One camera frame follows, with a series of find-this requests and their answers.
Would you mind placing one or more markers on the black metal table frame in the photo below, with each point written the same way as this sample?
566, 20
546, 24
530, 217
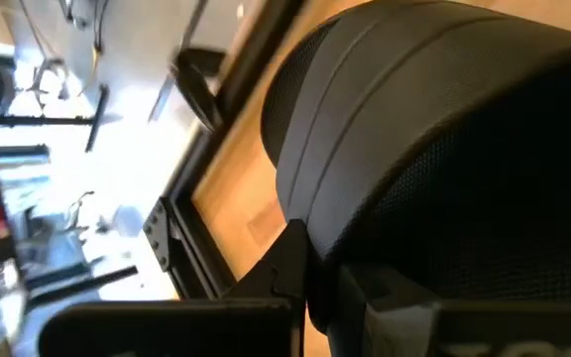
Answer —
181, 238

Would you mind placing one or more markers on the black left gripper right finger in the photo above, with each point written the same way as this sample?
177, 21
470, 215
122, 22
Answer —
513, 327

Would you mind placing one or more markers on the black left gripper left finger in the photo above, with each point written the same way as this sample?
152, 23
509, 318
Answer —
166, 329

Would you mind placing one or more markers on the small black bracket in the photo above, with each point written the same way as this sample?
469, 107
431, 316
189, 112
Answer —
201, 59

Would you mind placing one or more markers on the black rubber slide sandal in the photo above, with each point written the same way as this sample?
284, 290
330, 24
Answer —
414, 124

